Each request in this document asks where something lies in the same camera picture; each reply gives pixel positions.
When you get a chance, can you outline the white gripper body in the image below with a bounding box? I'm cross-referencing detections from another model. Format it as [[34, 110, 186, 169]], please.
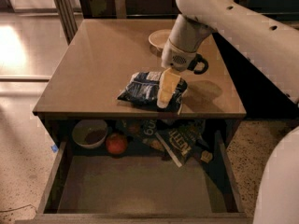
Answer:
[[162, 40, 208, 75]]

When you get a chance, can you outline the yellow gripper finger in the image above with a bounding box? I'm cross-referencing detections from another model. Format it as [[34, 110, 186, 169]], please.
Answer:
[[157, 68, 180, 108]]

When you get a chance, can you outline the blue chip bag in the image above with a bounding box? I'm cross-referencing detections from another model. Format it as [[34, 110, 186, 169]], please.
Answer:
[[118, 72, 188, 113]]

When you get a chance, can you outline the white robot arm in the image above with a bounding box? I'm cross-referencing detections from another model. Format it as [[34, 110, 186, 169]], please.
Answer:
[[162, 0, 299, 224]]

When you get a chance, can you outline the green snack bag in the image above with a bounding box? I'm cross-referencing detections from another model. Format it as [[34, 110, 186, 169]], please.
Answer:
[[116, 119, 164, 152]]

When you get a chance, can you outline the dark kettle chip bag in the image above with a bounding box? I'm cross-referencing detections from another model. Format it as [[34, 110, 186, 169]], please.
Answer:
[[155, 119, 209, 167]]

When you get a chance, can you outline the white bowl in drawer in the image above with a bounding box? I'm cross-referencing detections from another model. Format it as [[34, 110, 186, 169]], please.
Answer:
[[72, 119, 107, 149]]

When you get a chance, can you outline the open top drawer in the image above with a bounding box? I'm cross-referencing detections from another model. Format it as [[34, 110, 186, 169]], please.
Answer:
[[16, 133, 252, 224]]

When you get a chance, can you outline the white bowl on table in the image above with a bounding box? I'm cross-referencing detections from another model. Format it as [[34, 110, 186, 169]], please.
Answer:
[[149, 29, 171, 52]]

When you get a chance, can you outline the red apple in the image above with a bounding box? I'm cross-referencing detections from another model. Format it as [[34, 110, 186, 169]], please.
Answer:
[[106, 133, 128, 155]]

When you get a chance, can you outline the small blue tape piece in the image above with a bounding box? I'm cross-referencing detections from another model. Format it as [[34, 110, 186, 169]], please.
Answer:
[[51, 145, 59, 153]]

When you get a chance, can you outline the wooden shelf frame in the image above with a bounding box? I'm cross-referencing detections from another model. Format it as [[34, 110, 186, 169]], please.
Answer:
[[79, 0, 299, 22]]

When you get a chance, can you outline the thin floor cable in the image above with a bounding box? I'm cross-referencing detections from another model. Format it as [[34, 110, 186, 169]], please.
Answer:
[[0, 203, 38, 214]]

